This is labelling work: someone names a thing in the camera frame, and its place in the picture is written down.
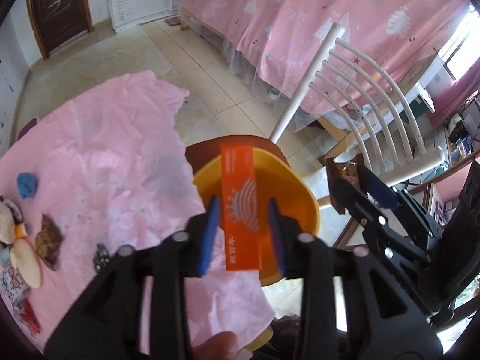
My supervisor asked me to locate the brown snack wrapper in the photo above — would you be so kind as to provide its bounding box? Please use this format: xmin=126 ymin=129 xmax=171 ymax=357
xmin=325 ymin=153 xmax=365 ymax=215

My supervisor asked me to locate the orange wrapper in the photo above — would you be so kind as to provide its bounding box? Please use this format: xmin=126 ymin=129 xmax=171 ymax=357
xmin=220 ymin=145 xmax=262 ymax=272

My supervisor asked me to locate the orange plastic trash bin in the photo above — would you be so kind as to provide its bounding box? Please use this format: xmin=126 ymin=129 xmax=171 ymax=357
xmin=193 ymin=147 xmax=320 ymax=286

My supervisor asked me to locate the operator thumb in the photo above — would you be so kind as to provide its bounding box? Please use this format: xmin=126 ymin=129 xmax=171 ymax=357
xmin=192 ymin=331 xmax=239 ymax=360

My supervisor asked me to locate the white slatted chair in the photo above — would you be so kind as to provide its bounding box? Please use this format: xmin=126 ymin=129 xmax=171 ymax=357
xmin=269 ymin=23 xmax=445 ymax=186

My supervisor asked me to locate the pink table cloth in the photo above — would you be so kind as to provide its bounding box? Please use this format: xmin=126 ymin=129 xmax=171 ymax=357
xmin=0 ymin=69 xmax=277 ymax=350

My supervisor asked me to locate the blue crumpled ball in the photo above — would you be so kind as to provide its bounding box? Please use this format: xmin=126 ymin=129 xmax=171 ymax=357
xmin=16 ymin=172 xmax=38 ymax=200

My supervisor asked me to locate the pink patterned bed curtain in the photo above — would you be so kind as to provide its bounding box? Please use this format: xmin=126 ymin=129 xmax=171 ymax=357
xmin=180 ymin=0 xmax=474 ymax=117

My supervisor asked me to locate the plush toy doll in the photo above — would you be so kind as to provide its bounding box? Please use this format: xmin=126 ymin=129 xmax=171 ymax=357
xmin=1 ymin=197 xmax=41 ymax=305

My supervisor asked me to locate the dark brown door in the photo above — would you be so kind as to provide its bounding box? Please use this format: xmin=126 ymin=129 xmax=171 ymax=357
xmin=26 ymin=0 xmax=94 ymax=59

